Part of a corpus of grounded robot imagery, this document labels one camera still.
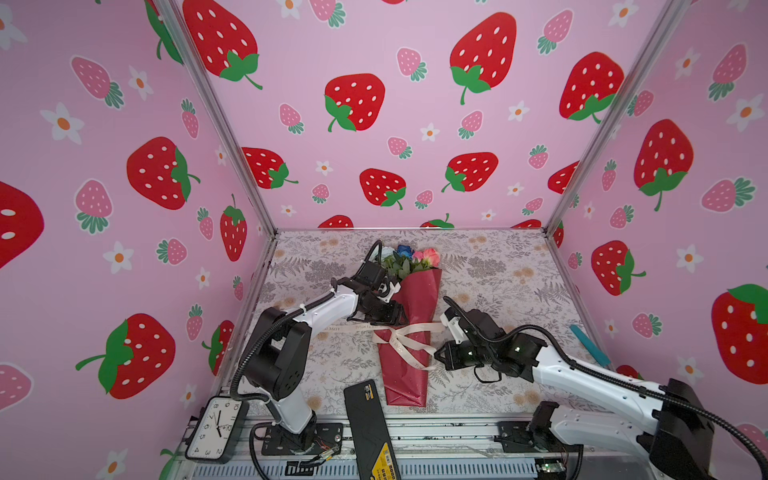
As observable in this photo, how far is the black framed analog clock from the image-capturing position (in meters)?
0.71

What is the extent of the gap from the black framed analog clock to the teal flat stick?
3.35ft

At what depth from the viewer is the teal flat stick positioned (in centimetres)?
89
